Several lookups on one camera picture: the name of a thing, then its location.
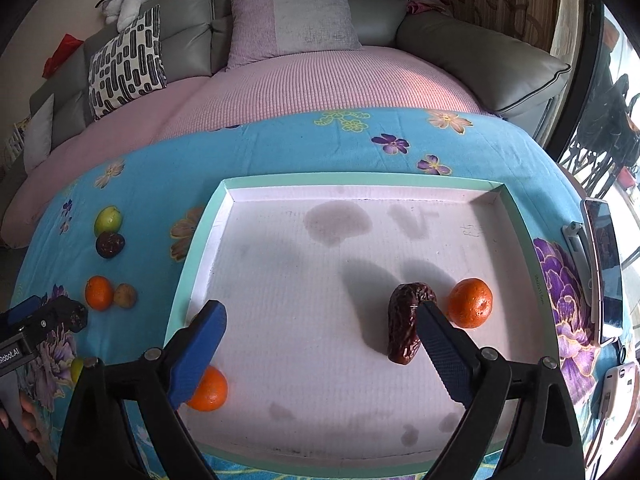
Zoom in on small brown longan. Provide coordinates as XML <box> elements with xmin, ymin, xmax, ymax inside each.
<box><xmin>113</xmin><ymin>283</ymin><xmax>138</xmax><ymax>309</ymax></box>

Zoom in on orange tangerine front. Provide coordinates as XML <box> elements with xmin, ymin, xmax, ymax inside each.
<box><xmin>186</xmin><ymin>366</ymin><xmax>228</xmax><ymax>412</ymax></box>

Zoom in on person's left hand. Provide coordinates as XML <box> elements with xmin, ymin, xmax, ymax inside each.
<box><xmin>18</xmin><ymin>390</ymin><xmax>42</xmax><ymax>443</ymax></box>

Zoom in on pink sofa seat cover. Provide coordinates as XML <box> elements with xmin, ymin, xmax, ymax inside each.
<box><xmin>1</xmin><ymin>47</ymin><xmax>482</xmax><ymax>248</ymax></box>

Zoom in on black white patterned pillow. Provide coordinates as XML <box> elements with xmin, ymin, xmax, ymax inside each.
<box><xmin>88</xmin><ymin>6</ymin><xmax>167</xmax><ymax>120</ymax></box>

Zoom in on white device on table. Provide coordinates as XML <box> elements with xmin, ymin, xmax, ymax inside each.
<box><xmin>599</xmin><ymin>363</ymin><xmax>636</xmax><ymax>422</ymax></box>

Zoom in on small grey pillow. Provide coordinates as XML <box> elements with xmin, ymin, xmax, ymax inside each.
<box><xmin>23</xmin><ymin>94</ymin><xmax>54</xmax><ymax>174</ymax></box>

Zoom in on large green apple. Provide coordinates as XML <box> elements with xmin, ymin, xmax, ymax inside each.
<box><xmin>70</xmin><ymin>358</ymin><xmax>84</xmax><ymax>384</ymax></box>

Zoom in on orange tangerine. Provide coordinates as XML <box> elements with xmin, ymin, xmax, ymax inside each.
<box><xmin>85</xmin><ymin>275</ymin><xmax>114</xmax><ymax>311</ymax></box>
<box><xmin>186</xmin><ymin>366</ymin><xmax>228</xmax><ymax>412</ymax></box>
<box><xmin>447</xmin><ymin>278</ymin><xmax>494</xmax><ymax>328</ymax></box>

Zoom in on small dark red date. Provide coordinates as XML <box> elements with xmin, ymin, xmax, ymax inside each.
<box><xmin>96</xmin><ymin>232</ymin><xmax>126</xmax><ymax>259</ymax></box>

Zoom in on smartphone on stand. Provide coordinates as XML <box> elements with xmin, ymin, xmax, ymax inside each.
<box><xmin>562</xmin><ymin>198</ymin><xmax>624</xmax><ymax>347</ymax></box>

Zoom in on teal white tray box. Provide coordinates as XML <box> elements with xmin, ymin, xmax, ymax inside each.
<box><xmin>167</xmin><ymin>172</ymin><xmax>559</xmax><ymax>477</ymax></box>

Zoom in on red plastic bag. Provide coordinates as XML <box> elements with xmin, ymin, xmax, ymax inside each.
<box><xmin>42</xmin><ymin>34</ymin><xmax>84</xmax><ymax>79</ymax></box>

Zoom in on small green apple far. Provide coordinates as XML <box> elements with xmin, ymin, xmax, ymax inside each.
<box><xmin>93</xmin><ymin>206</ymin><xmax>122</xmax><ymax>236</ymax></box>

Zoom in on pink grey square pillow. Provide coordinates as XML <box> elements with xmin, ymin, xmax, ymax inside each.
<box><xmin>227</xmin><ymin>0</ymin><xmax>361</xmax><ymax>70</ymax></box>

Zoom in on white rack with papers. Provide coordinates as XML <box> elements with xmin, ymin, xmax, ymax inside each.
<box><xmin>1</xmin><ymin>117</ymin><xmax>30</xmax><ymax>169</ymax></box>

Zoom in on grey leather sofa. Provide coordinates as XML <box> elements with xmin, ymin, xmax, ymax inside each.
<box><xmin>1</xmin><ymin>0</ymin><xmax>570</xmax><ymax>199</ymax></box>

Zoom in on blue floral tablecloth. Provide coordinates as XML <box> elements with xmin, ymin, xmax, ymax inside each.
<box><xmin>12</xmin><ymin>108</ymin><xmax>613</xmax><ymax>456</ymax></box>

